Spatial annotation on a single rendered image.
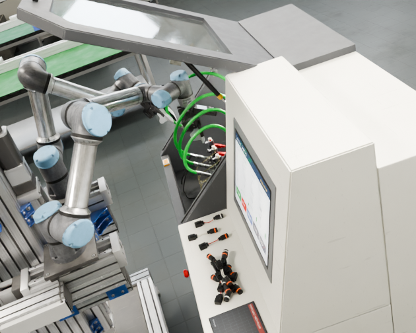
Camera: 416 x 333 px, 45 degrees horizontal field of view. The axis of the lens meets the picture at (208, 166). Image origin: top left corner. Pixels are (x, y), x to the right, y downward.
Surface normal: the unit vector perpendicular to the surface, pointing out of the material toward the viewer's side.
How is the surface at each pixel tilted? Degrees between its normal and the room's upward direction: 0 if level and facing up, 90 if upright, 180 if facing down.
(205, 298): 0
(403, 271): 90
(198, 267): 0
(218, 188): 90
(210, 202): 90
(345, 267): 90
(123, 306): 0
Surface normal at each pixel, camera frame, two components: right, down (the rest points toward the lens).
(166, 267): -0.26, -0.81
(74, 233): 0.71, 0.31
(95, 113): 0.76, 0.05
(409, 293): 0.20, 0.49
